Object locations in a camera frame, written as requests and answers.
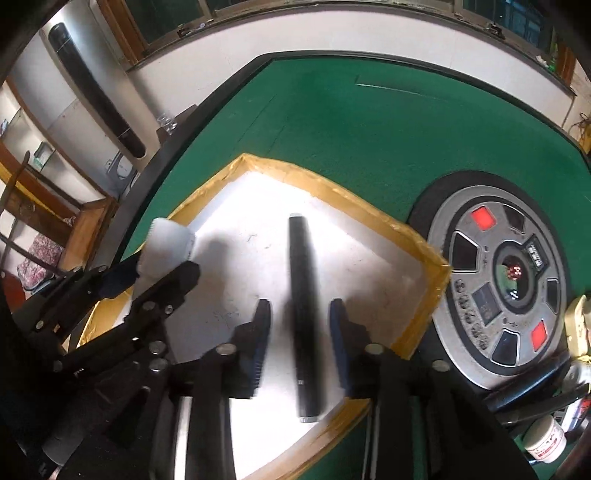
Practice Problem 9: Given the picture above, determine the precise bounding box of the black marker pen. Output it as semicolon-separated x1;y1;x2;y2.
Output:
288;216;322;423

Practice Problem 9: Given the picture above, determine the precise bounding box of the white pill bottle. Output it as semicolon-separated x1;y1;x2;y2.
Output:
132;218;195;300

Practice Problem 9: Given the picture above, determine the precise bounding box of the wooden chair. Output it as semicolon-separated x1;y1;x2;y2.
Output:
1;146;118;292

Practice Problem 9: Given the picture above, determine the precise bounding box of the yellow taped white tray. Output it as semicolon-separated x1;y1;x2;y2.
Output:
75;152;453;480

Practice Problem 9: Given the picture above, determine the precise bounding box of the round mahjong control panel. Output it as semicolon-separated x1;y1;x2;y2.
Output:
408;171;570;392

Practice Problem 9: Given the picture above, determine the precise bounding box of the white red-label jar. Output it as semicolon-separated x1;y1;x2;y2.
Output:
523;415;567;464

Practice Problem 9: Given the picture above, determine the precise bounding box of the black tall floor appliance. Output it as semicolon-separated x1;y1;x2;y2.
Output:
48;23;146;159

